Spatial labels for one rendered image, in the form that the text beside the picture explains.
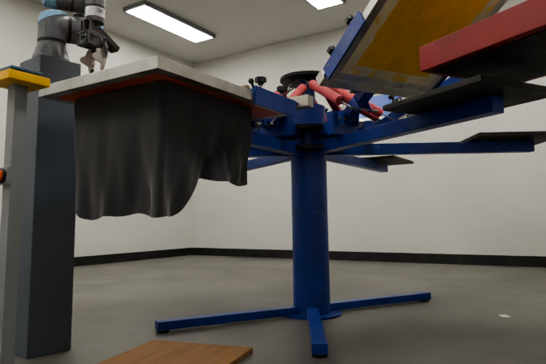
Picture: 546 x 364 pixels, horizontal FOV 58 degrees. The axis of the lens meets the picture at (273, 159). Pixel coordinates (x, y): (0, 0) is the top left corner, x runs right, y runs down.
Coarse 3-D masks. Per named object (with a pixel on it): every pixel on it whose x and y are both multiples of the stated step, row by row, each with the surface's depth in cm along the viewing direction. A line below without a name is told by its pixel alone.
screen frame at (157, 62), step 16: (128, 64) 148; (144, 64) 144; (160, 64) 142; (176, 64) 148; (64, 80) 164; (80, 80) 160; (96, 80) 155; (112, 80) 153; (192, 80) 154; (208, 80) 160; (224, 80) 167; (48, 96) 171; (240, 96) 175
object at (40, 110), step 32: (32, 64) 203; (64, 64) 208; (32, 96) 201; (32, 128) 198; (64, 128) 205; (32, 160) 196; (64, 160) 204; (32, 192) 194; (64, 192) 203; (32, 224) 192; (64, 224) 202; (32, 256) 190; (64, 256) 201; (32, 288) 189; (64, 288) 199; (32, 320) 188; (64, 320) 198; (32, 352) 187
